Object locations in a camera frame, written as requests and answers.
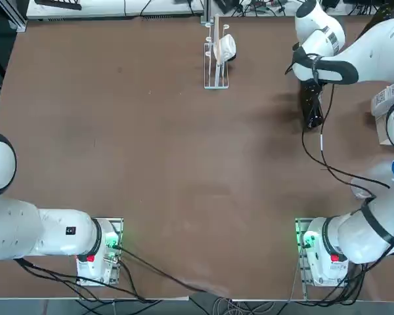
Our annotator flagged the clear plastic bottle blue cap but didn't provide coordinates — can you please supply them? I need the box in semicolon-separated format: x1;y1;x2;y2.
350;158;394;200

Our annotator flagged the black cable with white tag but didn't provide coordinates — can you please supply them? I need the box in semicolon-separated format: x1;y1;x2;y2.
318;93;377;198

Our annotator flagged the black finned power supply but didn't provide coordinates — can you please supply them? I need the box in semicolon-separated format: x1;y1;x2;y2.
34;0;83;11

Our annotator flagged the black base cable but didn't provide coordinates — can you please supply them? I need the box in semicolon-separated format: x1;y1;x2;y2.
116;244;214;295

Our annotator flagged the white wire cup rack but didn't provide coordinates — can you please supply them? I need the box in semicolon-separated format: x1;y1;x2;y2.
200;14;239;90

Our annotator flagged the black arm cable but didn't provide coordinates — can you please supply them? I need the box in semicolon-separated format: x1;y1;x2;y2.
301;81;391;190

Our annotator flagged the dark green glass bottle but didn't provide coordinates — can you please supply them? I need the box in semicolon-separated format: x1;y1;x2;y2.
298;77;324;129

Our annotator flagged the aluminium frame post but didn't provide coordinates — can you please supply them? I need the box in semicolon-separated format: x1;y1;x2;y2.
200;0;215;24

